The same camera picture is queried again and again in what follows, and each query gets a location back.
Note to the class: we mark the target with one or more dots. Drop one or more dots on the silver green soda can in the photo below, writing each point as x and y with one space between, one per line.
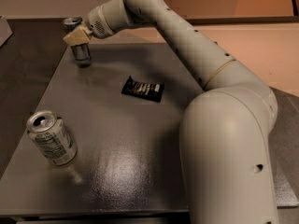
47 130

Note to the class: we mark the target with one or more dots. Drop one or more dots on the grey object at left edge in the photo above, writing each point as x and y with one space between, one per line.
5 30

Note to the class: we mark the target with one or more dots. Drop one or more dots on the blue silver redbull can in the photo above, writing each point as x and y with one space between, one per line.
81 53

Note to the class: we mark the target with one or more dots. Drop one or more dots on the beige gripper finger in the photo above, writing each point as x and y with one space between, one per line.
78 36

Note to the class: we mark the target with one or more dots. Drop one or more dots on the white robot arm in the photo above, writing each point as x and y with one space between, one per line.
223 135

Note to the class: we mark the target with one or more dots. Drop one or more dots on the black snack bar wrapper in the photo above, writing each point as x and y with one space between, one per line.
143 90

